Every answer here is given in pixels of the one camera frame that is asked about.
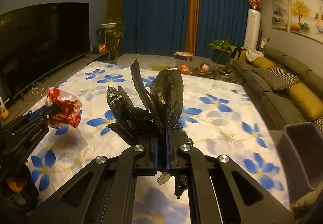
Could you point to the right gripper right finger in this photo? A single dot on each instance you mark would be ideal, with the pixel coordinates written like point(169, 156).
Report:
point(219, 190)

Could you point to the flower decoration on conditioner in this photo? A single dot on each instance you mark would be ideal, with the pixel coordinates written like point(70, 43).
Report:
point(255, 4)

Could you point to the small box on coffee table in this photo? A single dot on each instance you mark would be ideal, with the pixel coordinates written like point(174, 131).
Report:
point(184, 56)

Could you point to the mustard yellow cushion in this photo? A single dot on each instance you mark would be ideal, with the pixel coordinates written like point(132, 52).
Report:
point(306, 101)
point(263, 62)

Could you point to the red white plastic wrapper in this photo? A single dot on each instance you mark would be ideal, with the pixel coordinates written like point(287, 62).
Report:
point(66, 110)

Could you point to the white blue floral tablecloth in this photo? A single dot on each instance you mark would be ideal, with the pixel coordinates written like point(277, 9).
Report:
point(218, 116)

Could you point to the white standing air conditioner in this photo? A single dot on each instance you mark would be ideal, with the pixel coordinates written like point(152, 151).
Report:
point(252, 29)

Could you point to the plant on stand by tv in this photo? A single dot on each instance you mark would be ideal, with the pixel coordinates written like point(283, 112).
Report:
point(111, 31)

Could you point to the orange speaker on cabinet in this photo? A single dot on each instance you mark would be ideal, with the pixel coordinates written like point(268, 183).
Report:
point(98, 49)

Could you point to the dark grey trash bin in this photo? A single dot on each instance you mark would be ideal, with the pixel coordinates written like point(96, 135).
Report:
point(302, 144)

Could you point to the black white patterned cushion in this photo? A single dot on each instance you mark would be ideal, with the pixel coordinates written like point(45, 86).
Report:
point(286, 76)

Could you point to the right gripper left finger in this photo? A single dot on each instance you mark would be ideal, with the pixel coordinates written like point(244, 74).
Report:
point(103, 191)

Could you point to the grey sofa cushion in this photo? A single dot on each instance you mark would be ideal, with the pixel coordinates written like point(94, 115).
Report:
point(276, 83)

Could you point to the orange curtain strip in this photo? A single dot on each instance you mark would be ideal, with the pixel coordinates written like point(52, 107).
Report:
point(192, 26)

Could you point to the black plastic bag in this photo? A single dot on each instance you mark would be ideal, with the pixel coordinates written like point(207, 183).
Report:
point(159, 117)

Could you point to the large black television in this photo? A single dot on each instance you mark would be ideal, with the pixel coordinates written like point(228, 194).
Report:
point(36, 40)

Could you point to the blue curtains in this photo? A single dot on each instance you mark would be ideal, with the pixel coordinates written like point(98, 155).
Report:
point(158, 27)

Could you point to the small grey landscape painting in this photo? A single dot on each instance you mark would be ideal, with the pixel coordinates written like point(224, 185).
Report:
point(280, 15)

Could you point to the doll head figurine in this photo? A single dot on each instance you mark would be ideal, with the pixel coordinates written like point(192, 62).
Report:
point(203, 69)

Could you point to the grey sectional sofa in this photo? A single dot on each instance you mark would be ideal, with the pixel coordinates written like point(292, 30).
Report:
point(284, 90)

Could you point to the autumn tree sailboat painting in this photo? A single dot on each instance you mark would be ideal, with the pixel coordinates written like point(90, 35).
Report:
point(306, 19)

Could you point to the orange fruit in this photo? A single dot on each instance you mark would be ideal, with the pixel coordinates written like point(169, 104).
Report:
point(184, 69)

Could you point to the dark tv cabinet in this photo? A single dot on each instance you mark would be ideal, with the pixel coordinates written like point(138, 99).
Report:
point(52, 79)

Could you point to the potted plant near sofa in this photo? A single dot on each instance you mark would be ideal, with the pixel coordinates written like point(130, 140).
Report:
point(220, 51)

